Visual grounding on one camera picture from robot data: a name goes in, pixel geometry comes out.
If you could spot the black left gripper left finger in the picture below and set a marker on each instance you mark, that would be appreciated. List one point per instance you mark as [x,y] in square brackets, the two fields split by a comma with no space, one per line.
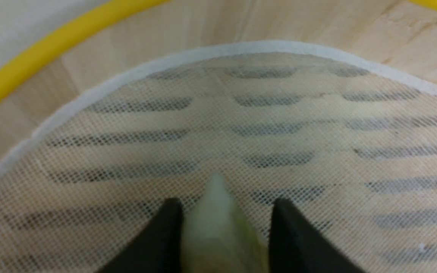
[156,249]

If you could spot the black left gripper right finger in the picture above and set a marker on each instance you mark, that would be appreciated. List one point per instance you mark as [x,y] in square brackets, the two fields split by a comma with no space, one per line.
[295,246]

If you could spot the green dumpling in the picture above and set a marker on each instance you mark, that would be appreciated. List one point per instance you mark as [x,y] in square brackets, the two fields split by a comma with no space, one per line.
[217,237]

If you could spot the white mesh steamer liner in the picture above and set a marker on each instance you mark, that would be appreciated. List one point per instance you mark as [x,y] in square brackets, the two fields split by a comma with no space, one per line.
[97,145]

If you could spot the yellow-rimmed bamboo steamer basket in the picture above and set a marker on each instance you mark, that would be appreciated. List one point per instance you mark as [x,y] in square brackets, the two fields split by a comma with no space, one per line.
[51,51]

